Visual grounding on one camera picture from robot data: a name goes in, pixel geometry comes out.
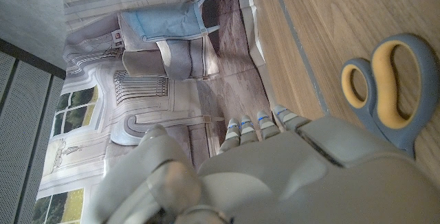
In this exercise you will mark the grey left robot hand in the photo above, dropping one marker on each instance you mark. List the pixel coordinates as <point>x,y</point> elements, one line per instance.
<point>275,176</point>

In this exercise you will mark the printed living room backdrop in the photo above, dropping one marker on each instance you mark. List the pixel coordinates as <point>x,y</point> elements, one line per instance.
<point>148,90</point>

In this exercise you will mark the grey perforated panel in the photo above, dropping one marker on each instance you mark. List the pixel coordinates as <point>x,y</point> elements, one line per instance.
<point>24,131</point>

